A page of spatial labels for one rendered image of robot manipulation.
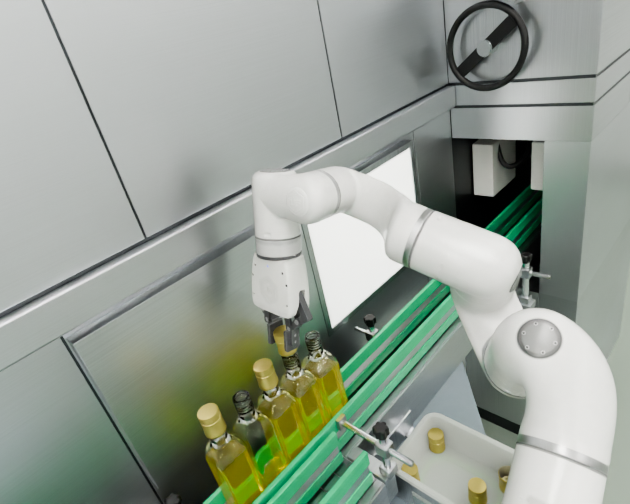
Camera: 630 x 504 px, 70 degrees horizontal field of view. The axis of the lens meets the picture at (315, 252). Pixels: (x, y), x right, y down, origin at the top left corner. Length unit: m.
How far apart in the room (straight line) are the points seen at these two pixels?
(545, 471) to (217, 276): 0.57
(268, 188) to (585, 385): 0.46
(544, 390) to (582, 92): 0.91
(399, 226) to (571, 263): 0.96
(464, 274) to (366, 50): 0.68
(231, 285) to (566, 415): 0.57
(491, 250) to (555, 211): 0.87
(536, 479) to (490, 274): 0.22
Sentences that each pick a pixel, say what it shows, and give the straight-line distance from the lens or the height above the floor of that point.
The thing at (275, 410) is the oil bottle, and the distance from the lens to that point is 0.83.
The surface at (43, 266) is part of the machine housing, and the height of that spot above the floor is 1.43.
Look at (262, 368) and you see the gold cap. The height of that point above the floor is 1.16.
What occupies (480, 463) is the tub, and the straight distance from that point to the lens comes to 1.10.
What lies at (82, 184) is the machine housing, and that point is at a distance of 0.73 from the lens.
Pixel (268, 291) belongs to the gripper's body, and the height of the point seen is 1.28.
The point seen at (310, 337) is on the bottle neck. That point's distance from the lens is 0.87.
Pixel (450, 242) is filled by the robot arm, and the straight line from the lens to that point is 0.58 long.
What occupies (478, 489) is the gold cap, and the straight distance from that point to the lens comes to 1.02.
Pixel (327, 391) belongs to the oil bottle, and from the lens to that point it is 0.90.
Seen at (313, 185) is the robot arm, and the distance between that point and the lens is 0.63.
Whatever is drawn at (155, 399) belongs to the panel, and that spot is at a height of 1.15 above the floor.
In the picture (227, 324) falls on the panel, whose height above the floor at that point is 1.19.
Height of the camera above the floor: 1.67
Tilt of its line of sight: 28 degrees down
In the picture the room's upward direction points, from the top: 13 degrees counter-clockwise
